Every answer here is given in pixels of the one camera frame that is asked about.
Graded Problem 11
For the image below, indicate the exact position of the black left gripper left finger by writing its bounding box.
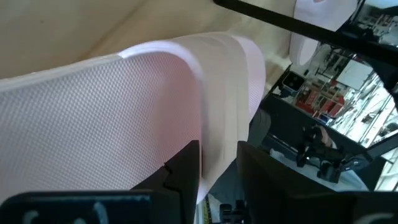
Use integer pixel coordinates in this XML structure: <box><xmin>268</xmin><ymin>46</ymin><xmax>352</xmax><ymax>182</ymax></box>
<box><xmin>130</xmin><ymin>139</ymin><xmax>203</xmax><ymax>224</ymax></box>

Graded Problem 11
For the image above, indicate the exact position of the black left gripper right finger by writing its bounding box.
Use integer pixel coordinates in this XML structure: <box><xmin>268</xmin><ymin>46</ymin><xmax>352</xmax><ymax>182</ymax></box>
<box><xmin>236</xmin><ymin>141</ymin><xmax>327</xmax><ymax>224</ymax></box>

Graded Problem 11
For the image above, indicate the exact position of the pink slide sandal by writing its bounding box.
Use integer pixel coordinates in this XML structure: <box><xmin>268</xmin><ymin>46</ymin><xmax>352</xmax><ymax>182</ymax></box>
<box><xmin>289</xmin><ymin>0</ymin><xmax>359</xmax><ymax>67</ymax></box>
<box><xmin>0</xmin><ymin>30</ymin><xmax>267</xmax><ymax>206</ymax></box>

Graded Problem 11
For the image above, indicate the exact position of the black square device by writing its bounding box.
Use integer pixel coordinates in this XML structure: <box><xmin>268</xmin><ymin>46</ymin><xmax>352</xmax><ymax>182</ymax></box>
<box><xmin>282</xmin><ymin>70</ymin><xmax>306</xmax><ymax>93</ymax></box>

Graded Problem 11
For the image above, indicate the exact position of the black metal rig frame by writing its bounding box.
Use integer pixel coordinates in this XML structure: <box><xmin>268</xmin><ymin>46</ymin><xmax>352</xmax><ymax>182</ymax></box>
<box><xmin>259</xmin><ymin>93</ymin><xmax>398</xmax><ymax>162</ymax></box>

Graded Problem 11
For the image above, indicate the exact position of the black clamp mount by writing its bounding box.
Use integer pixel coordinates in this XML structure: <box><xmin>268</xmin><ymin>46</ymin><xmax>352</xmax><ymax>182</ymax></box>
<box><xmin>295</xmin><ymin>124</ymin><xmax>348</xmax><ymax>184</ymax></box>

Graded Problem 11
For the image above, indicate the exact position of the wooden shelf with black frame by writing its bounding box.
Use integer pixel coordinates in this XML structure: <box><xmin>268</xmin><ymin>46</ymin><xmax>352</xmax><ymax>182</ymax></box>
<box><xmin>213</xmin><ymin>0</ymin><xmax>398</xmax><ymax>60</ymax></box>

